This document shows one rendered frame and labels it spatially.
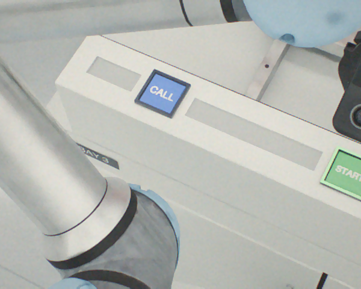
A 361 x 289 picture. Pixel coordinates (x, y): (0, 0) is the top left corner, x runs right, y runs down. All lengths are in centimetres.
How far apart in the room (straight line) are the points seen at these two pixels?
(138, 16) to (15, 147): 30
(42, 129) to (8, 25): 26
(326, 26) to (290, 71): 75
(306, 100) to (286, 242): 22
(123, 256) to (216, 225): 40
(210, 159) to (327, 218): 16
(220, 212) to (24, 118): 46
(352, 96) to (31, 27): 29
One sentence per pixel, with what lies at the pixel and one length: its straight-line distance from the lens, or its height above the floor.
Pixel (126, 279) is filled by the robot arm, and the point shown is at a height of 108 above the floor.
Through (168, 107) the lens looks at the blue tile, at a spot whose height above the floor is 96.
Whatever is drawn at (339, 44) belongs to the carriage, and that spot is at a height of 88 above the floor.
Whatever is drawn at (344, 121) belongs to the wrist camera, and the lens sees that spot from 64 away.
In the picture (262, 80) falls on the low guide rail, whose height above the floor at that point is 85.
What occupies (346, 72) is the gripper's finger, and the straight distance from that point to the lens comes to 73.
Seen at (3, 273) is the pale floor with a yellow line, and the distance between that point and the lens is 194.
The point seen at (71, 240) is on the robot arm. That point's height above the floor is 109.
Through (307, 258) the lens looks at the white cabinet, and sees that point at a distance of 109.
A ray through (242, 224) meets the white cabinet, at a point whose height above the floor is 77.
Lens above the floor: 178
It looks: 62 degrees down
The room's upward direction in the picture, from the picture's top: 5 degrees counter-clockwise
